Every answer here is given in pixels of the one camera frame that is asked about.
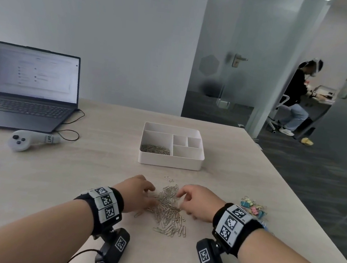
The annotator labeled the person's right hand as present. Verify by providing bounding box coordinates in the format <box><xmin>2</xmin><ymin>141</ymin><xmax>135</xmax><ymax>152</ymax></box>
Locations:
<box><xmin>173</xmin><ymin>182</ymin><xmax>229</xmax><ymax>225</ymax></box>

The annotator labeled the person's left hand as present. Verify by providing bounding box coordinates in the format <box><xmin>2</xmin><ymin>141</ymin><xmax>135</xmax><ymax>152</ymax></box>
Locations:
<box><xmin>109</xmin><ymin>171</ymin><xmax>162</xmax><ymax>217</ymax></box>

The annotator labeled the pile of silver paper clips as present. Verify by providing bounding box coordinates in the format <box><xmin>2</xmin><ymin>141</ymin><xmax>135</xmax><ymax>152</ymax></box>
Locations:
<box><xmin>132</xmin><ymin>173</ymin><xmax>193</xmax><ymax>239</ymax></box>

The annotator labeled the white compartment organizer tray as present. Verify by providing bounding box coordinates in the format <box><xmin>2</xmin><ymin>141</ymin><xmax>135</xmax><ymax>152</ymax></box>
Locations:
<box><xmin>137</xmin><ymin>121</ymin><xmax>209</xmax><ymax>172</ymax></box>

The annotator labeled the pile of coloured binder clips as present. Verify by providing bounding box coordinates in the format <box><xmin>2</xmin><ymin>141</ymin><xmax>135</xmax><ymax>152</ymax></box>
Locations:
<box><xmin>237</xmin><ymin>195</ymin><xmax>274</xmax><ymax>232</ymax></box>

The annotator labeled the layer of silver paper clips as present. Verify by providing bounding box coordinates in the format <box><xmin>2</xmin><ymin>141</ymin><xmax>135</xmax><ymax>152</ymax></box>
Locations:
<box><xmin>140</xmin><ymin>143</ymin><xmax>172</xmax><ymax>156</ymax></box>

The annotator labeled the person's left forearm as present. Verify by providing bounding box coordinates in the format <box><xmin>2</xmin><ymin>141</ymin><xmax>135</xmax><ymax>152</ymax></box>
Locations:
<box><xmin>0</xmin><ymin>191</ymin><xmax>97</xmax><ymax>263</ymax></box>

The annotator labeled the black left wristband with markers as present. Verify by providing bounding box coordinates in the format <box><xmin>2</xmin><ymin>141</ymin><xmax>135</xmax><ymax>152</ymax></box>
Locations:
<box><xmin>70</xmin><ymin>183</ymin><xmax>126</xmax><ymax>240</ymax></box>

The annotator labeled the black wristband with markers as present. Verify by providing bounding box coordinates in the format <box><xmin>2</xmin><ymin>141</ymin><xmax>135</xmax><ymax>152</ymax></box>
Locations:
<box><xmin>208</xmin><ymin>201</ymin><xmax>267</xmax><ymax>260</ymax></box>
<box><xmin>70</xmin><ymin>183</ymin><xmax>126</xmax><ymax>240</ymax></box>

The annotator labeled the black right wristband with markers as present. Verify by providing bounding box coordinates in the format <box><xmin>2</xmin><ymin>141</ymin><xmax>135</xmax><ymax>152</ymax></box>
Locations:
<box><xmin>208</xmin><ymin>201</ymin><xmax>267</xmax><ymax>260</ymax></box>

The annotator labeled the white handheld controller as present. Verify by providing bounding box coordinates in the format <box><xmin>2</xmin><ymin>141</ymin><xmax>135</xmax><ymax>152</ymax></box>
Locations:
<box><xmin>6</xmin><ymin>128</ymin><xmax>62</xmax><ymax>157</ymax></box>

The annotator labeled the white office chair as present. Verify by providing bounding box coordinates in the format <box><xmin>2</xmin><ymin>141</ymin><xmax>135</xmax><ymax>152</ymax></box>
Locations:
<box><xmin>265</xmin><ymin>92</ymin><xmax>290</xmax><ymax>135</ymax></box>

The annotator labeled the hexagonal glass sticker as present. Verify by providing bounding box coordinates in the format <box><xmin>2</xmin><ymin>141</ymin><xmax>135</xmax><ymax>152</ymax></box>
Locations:
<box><xmin>198</xmin><ymin>53</ymin><xmax>221</xmax><ymax>78</ymax></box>

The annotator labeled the dark grey laptop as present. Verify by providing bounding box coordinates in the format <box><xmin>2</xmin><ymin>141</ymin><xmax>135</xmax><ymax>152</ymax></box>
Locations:
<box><xmin>0</xmin><ymin>41</ymin><xmax>86</xmax><ymax>137</ymax></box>

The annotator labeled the white office desk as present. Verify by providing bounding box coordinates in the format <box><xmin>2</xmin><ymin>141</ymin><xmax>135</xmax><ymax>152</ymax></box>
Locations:
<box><xmin>299</xmin><ymin>83</ymin><xmax>338</xmax><ymax>142</ymax></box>

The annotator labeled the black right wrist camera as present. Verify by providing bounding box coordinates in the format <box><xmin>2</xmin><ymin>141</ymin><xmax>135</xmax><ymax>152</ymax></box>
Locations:
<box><xmin>194</xmin><ymin>237</ymin><xmax>230</xmax><ymax>263</ymax></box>

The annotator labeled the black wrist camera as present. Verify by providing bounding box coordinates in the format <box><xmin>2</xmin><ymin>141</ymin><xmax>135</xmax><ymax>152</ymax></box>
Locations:
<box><xmin>194</xmin><ymin>237</ymin><xmax>230</xmax><ymax>263</ymax></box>
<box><xmin>95</xmin><ymin>225</ymin><xmax>132</xmax><ymax>263</ymax></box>

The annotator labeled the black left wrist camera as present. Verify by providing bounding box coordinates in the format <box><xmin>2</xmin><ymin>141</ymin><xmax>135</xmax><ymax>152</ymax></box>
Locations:
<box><xmin>95</xmin><ymin>225</ymin><xmax>132</xmax><ymax>263</ymax></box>

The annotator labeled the black left camera cable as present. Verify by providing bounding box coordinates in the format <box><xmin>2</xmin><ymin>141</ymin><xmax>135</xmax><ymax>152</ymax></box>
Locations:
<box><xmin>62</xmin><ymin>246</ymin><xmax>100</xmax><ymax>263</ymax></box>

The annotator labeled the black laptop cable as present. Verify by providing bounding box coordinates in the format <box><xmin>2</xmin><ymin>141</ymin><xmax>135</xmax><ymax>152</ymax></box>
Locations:
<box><xmin>54</xmin><ymin>106</ymin><xmax>86</xmax><ymax>143</ymax></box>

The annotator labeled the metal lever door handle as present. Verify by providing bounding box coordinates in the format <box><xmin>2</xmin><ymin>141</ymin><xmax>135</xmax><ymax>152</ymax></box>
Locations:
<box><xmin>232</xmin><ymin>53</ymin><xmax>249</xmax><ymax>69</ymax></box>

